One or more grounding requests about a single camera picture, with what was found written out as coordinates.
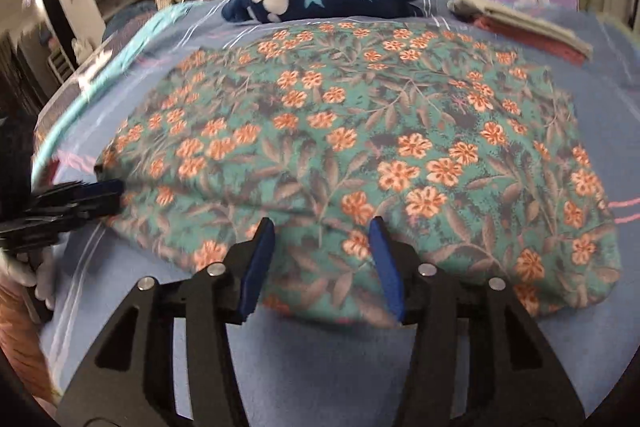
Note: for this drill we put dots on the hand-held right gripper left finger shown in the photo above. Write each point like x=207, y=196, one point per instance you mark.
x=260, y=257

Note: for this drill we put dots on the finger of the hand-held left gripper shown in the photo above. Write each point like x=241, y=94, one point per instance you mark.
x=85, y=214
x=102, y=189

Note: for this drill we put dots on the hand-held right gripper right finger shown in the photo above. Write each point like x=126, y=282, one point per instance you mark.
x=385, y=257

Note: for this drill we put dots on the green floral garment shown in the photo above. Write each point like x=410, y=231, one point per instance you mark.
x=350, y=132

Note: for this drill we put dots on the person's left forearm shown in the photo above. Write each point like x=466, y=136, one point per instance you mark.
x=20, y=342

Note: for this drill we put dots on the person's left hand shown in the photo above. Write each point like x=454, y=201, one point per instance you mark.
x=42, y=282

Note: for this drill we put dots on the blue striped bed sheet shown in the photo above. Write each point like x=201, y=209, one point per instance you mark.
x=325, y=372

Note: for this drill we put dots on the teal cloth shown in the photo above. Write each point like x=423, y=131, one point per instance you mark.
x=165, y=24

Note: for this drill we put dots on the folded beige red cloth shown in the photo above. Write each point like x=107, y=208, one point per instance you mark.
x=525, y=22

